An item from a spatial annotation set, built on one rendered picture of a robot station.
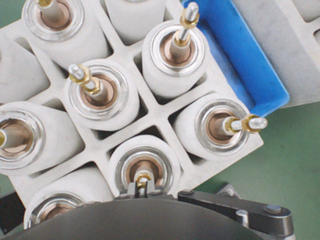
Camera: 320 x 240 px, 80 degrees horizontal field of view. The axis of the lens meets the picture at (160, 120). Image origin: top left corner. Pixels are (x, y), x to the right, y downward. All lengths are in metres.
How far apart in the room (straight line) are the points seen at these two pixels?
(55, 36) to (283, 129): 0.57
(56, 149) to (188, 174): 0.20
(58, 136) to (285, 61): 0.45
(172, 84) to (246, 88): 0.34
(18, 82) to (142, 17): 0.20
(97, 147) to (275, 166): 0.47
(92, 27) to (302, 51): 0.38
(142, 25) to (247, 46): 0.27
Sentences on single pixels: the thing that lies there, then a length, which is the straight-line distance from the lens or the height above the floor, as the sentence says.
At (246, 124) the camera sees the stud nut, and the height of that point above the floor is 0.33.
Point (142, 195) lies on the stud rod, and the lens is 0.16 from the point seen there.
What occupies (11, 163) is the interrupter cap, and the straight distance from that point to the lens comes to 0.30.
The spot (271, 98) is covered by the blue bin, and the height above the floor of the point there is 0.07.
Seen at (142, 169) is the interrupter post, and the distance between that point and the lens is 0.23.
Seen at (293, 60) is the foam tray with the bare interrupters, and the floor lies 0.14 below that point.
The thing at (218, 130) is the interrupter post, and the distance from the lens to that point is 0.25.
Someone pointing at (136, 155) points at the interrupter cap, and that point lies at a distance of 0.25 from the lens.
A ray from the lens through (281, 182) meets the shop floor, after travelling 0.63.
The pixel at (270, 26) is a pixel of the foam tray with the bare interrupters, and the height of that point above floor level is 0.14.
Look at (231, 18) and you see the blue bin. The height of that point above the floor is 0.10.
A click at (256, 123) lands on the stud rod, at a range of 0.19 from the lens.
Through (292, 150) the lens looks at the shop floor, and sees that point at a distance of 0.64.
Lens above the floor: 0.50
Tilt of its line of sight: 84 degrees down
